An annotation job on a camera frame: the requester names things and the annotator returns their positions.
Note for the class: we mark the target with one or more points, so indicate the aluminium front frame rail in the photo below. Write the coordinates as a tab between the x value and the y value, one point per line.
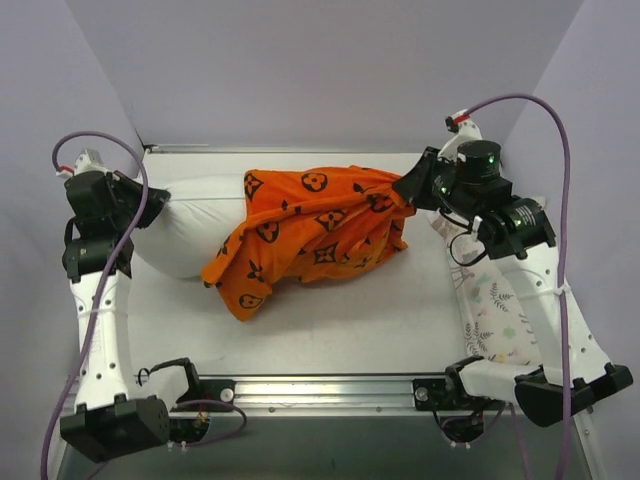
258	396

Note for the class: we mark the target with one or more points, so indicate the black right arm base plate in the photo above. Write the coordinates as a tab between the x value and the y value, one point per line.
432	394

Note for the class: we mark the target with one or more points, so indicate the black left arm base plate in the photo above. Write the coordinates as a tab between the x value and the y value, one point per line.
221	390

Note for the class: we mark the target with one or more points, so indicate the white floral deer pillow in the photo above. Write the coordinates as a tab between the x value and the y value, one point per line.
494	324

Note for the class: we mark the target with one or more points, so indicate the aluminium frame rail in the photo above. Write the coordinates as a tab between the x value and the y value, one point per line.
210	149
258	396

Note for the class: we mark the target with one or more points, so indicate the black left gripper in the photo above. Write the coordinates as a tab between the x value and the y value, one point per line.
136	201

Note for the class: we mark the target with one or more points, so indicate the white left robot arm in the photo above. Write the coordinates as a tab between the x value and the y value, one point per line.
113	416

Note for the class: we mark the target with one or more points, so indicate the aluminium back frame rail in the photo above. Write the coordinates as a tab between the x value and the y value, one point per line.
210	149

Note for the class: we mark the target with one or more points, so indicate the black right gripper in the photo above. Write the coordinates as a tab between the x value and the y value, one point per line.
426	176

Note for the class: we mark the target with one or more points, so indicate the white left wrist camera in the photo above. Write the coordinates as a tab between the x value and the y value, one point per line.
89	160

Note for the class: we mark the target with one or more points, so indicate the orange patterned plush pillowcase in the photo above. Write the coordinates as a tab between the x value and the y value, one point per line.
324	223

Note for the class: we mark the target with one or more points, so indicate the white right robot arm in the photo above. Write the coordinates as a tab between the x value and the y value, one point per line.
517	238

